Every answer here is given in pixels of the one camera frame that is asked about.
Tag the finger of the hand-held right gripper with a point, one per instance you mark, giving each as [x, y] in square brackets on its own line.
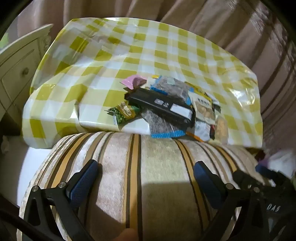
[266, 171]

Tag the clear packet of orange snacks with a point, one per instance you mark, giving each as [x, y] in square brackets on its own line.
[220, 127]

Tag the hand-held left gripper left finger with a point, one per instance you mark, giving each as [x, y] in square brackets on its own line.
[83, 183]

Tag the white cabinet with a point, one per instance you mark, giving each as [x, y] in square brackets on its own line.
[18, 76]

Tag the green snack packet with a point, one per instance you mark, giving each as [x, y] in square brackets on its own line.
[121, 112]

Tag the pink snack packet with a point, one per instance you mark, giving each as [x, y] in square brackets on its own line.
[134, 81]

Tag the white snack packet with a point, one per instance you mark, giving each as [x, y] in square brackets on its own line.
[202, 131]

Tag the yellow-topped cookie packet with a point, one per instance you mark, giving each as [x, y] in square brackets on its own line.
[203, 109]

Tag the yellow checked tablecloth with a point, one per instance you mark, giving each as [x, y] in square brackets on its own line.
[161, 58]

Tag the blue-edged seed packet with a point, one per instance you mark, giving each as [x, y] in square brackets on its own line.
[171, 87]
[159, 127]

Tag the black snack packet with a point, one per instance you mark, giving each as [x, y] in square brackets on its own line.
[150, 102]

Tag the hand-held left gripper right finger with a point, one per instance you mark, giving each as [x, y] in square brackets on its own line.
[208, 183]

